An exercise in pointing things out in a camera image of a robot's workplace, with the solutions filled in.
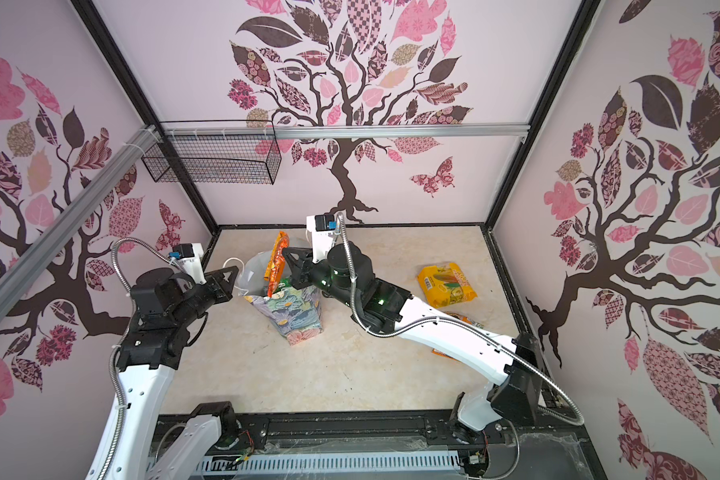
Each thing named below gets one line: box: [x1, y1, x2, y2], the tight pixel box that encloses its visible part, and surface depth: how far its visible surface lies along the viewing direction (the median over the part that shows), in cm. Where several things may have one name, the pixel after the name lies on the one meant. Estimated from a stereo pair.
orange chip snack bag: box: [264, 231, 290, 298], surface depth 62 cm
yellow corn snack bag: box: [418, 262, 478, 308], surface depth 100 cm
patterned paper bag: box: [223, 250, 324, 346], surface depth 79 cm
